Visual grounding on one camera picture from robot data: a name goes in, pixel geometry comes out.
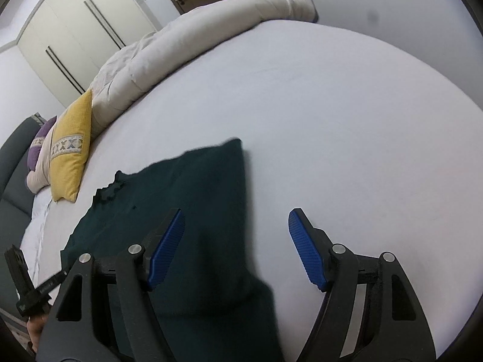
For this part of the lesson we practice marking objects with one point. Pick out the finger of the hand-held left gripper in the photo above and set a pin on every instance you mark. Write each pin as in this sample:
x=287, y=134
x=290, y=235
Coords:
x=17, y=267

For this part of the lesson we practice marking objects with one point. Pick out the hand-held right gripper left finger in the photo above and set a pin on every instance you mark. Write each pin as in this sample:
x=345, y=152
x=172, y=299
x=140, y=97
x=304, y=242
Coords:
x=166, y=249

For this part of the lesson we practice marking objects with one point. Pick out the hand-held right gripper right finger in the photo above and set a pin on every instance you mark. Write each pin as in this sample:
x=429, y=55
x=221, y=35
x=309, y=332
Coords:
x=307, y=250

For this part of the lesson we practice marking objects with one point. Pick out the dark green towel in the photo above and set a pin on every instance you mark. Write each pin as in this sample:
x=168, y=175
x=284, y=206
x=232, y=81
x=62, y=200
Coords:
x=211, y=233

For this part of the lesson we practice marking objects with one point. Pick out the person's left hand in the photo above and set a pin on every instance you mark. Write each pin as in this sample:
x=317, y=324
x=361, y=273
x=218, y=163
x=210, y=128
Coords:
x=36, y=332

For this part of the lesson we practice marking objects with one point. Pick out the white towel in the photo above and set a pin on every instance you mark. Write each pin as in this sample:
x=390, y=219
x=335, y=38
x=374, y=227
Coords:
x=37, y=226

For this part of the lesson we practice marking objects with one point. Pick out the grey upholstered headboard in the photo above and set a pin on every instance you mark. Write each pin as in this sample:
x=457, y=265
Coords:
x=11, y=181

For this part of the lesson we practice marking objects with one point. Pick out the bed with white sheet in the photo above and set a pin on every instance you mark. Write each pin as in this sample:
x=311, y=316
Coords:
x=339, y=139

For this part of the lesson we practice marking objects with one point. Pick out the purple pillow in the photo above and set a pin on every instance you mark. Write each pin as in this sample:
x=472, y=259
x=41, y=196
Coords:
x=37, y=147

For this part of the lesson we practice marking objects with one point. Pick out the yellow patterned pillow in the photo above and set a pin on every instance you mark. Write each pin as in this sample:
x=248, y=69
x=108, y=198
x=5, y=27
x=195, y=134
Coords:
x=70, y=147

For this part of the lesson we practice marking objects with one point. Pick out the beige duvet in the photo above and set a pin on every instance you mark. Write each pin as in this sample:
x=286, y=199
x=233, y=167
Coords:
x=181, y=45

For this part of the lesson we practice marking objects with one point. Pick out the cream wardrobe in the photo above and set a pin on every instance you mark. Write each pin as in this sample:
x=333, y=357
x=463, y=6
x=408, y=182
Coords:
x=75, y=26

